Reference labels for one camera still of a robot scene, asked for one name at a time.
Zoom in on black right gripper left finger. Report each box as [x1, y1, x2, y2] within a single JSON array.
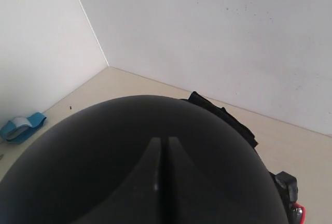
[[109, 138, 161, 223]]

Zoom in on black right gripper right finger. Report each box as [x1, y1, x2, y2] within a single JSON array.
[[165, 137, 215, 223]]

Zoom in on black helmet with visor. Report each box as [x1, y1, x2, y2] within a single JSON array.
[[1, 92, 306, 223]]

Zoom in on blue elastic strap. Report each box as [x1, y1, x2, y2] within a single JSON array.
[[0, 111, 48, 145]]

